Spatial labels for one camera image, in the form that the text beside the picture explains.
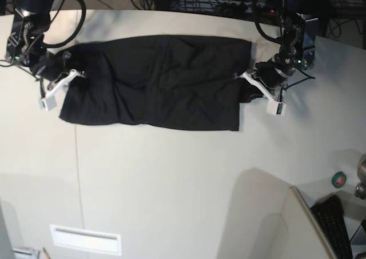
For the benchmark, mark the yellow pencil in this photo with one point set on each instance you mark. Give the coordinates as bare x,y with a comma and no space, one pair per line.
47,255

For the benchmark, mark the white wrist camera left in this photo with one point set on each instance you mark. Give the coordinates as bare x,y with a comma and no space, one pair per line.
276,108

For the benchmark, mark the green tape roll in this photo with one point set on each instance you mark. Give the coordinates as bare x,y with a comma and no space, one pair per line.
338,180

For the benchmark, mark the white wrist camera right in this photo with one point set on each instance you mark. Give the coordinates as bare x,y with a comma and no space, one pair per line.
48,103

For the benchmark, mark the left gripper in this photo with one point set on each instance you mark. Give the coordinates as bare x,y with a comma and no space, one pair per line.
266,78

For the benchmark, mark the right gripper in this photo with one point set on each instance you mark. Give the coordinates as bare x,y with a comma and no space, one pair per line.
52,67

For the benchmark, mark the black power strip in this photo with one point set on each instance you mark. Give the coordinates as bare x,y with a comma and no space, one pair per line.
240,8

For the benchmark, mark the black keyboard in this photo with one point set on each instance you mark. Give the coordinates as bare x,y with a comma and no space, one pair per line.
330,216

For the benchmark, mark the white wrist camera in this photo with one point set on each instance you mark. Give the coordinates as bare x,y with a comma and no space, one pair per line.
48,103
276,108

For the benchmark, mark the white cable slot cover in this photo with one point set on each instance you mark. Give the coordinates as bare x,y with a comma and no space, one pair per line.
86,240

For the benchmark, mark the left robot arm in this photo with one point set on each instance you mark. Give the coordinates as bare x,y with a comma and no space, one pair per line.
298,21

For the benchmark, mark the black t-shirt with colourful print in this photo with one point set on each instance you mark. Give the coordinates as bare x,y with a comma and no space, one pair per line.
181,82

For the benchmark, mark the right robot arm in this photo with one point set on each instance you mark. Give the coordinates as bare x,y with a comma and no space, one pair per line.
26,47

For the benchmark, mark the beige partition panel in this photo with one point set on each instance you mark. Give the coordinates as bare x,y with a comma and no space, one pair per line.
305,239

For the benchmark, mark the silver metal cylinder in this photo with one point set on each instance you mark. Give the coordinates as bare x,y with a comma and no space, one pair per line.
360,187

